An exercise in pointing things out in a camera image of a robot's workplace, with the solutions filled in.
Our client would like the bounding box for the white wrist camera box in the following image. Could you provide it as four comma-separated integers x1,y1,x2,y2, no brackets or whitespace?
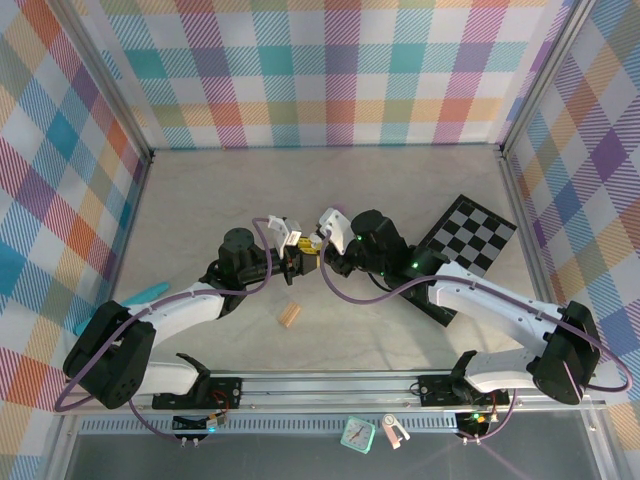
317,206,352,256
267,213,304,254

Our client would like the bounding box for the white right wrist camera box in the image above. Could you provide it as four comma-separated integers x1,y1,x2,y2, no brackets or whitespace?
317,206,352,256

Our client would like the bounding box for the perforated grey cable duct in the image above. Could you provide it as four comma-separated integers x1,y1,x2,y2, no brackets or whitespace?
79,418,461,434

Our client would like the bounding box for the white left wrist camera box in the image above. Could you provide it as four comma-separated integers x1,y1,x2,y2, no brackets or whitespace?
267,213,304,254

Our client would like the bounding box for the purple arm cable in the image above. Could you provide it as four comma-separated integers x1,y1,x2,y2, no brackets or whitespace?
54,217,276,444
319,232,635,444

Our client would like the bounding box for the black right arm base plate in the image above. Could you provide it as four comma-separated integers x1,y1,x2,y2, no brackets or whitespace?
417,372,511,407

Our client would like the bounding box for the aluminium table edge rail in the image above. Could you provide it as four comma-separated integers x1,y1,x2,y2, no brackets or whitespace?
497,144,574,371
89,152,156,376

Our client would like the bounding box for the teal square alarm clock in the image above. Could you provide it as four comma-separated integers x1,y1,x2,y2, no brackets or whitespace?
339,414,376,455

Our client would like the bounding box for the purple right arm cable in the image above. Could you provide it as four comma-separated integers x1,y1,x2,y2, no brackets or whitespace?
319,232,635,444

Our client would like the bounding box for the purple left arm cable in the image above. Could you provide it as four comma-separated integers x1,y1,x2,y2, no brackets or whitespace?
54,217,276,444

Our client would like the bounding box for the aluminium mounting rail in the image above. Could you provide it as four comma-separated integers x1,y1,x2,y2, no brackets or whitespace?
54,369,609,416

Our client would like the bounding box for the black grey chessboard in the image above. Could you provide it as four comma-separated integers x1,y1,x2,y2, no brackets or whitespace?
399,193,519,329

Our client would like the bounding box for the aluminium frame post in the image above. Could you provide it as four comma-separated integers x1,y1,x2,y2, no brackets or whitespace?
62,0,155,164
498,0,600,156

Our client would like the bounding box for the small wooden block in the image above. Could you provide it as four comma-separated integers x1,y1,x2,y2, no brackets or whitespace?
278,301,303,329

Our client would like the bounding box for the white pink clip tool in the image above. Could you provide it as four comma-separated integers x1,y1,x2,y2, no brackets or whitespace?
380,412,412,450

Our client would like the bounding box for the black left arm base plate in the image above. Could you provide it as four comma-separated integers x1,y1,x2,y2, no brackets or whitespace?
152,375,243,410

